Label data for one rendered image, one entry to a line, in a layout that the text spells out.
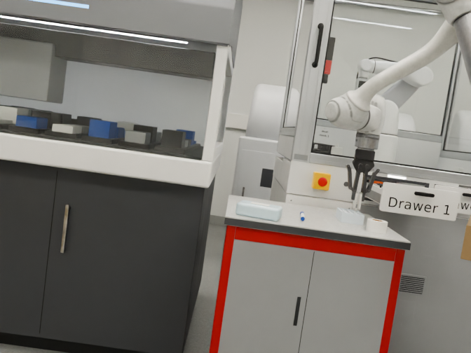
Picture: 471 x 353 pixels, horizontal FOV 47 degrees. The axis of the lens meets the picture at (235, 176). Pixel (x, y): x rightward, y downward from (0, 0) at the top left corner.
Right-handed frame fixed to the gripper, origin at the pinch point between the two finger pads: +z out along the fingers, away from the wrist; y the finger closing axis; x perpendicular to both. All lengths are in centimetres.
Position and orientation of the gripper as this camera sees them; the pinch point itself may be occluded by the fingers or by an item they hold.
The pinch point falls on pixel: (357, 200)
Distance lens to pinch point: 214.7
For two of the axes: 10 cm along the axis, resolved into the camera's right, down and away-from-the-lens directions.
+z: -1.4, 9.9, 0.9
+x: -0.4, 0.8, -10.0
